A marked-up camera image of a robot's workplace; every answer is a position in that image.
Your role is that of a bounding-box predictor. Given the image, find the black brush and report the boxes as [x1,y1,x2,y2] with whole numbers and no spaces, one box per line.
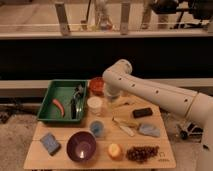
[70,98,76,119]

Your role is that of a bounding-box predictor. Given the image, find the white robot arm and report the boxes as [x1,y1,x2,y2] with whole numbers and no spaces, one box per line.
[102,59,213,171]

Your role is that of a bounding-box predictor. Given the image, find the red bowl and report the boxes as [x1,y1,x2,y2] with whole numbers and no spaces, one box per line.
[89,77,104,95]

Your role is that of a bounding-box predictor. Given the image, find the purple bowl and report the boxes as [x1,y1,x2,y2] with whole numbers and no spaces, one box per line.
[66,131,96,163]

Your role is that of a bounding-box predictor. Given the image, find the small metal fork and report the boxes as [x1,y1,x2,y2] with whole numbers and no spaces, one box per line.
[109,100,134,109]

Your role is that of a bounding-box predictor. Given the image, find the white plastic cup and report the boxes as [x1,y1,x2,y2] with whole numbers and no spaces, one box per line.
[87,96,103,115]

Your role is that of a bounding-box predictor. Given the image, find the black rectangular box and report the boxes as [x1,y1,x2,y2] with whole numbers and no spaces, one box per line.
[133,108,153,118]

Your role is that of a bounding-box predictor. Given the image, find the small blue cup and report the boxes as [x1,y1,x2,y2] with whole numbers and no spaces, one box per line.
[90,120,104,138]

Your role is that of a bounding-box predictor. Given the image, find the green plastic tray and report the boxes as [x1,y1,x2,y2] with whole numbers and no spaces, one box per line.
[37,80,87,124]

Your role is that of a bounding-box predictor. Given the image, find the light blue cloth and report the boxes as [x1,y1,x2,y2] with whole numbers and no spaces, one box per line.
[138,123,160,137]

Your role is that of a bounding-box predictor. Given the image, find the orange fruit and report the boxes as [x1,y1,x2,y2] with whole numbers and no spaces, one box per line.
[108,143,122,159]

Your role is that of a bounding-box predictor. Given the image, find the red chili pepper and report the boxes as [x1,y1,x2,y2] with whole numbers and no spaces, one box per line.
[52,99,65,117]

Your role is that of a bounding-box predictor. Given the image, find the bunch of dark grapes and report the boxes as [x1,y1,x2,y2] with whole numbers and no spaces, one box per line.
[126,146,159,163]

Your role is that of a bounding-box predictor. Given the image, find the blue sponge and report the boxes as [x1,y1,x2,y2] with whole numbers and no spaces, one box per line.
[40,133,61,156]

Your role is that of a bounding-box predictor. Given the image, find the white handled knife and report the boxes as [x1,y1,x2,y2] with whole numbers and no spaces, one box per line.
[112,117,135,137]

